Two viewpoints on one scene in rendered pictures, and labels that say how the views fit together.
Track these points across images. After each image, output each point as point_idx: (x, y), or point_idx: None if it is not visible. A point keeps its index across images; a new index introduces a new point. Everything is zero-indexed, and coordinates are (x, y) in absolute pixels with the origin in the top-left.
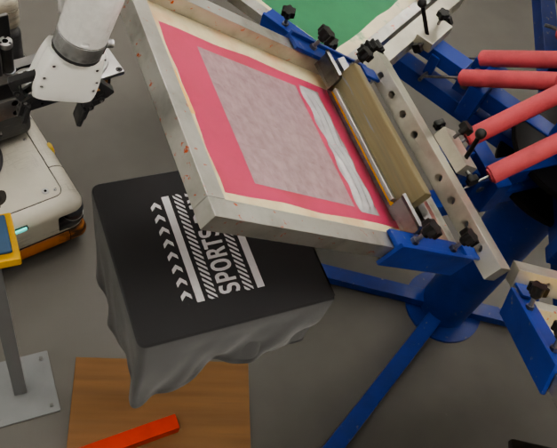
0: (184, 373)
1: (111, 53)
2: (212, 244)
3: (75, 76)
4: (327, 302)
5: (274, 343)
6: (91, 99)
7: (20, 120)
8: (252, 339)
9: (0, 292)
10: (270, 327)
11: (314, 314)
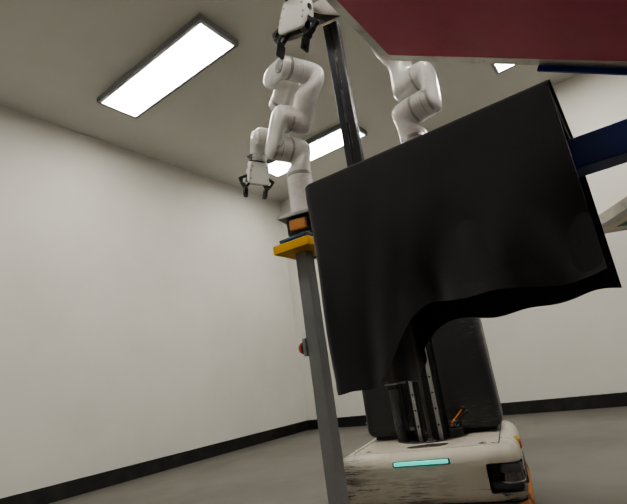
0: (380, 294)
1: None
2: None
3: (291, 8)
4: (537, 91)
5: (503, 223)
6: (302, 22)
7: (277, 56)
8: (456, 209)
9: (310, 316)
10: (464, 165)
11: (531, 127)
